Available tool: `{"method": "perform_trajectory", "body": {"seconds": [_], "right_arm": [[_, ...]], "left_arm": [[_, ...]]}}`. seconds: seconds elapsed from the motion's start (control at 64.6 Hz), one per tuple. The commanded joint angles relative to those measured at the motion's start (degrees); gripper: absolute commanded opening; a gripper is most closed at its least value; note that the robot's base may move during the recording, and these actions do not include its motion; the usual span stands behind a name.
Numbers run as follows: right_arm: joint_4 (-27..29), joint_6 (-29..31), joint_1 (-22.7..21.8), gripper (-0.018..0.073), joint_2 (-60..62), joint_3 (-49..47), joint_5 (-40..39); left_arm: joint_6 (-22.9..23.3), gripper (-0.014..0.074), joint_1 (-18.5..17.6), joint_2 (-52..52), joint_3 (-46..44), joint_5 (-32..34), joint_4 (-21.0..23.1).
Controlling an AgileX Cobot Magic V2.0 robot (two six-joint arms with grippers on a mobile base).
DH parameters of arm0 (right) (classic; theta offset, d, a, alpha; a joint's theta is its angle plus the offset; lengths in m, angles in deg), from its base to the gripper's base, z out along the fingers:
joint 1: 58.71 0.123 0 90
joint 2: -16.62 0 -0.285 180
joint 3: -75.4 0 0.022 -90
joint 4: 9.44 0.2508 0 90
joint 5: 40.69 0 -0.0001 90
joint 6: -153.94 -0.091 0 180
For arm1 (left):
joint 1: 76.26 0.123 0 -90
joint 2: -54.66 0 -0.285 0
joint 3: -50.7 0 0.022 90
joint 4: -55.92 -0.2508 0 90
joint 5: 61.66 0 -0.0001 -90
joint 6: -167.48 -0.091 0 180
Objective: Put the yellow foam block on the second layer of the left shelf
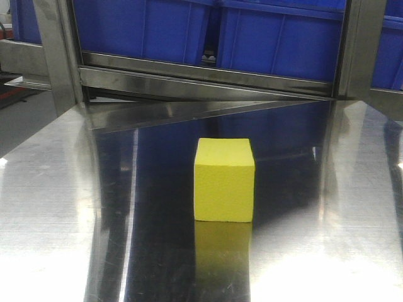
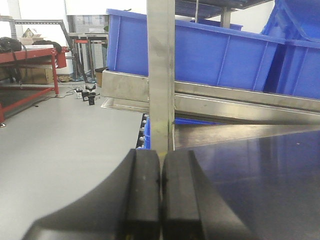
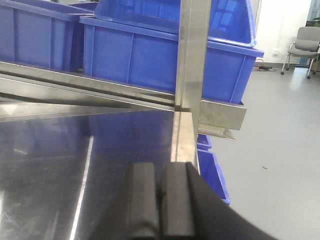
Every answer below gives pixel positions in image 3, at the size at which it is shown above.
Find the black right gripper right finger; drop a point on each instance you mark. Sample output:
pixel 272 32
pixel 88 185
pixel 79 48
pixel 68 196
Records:
pixel 191 210

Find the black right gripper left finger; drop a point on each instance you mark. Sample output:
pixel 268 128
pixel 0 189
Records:
pixel 132 213

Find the blue bin lower shelf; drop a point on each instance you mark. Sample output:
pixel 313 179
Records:
pixel 210 169

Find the stainless steel shelf rack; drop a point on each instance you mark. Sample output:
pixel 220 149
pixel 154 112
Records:
pixel 192 114

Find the blue plastic bin right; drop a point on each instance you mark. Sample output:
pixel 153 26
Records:
pixel 148 58

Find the blue plastic bin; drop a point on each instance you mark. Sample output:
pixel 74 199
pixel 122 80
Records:
pixel 42 33
pixel 148 58

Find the tilted blue bin inside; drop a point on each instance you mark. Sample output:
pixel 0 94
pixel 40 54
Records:
pixel 231 21

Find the blue plastic bin left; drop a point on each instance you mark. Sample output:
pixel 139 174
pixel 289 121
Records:
pixel 42 33

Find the grey office chair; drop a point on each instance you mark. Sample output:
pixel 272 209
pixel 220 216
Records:
pixel 305 45

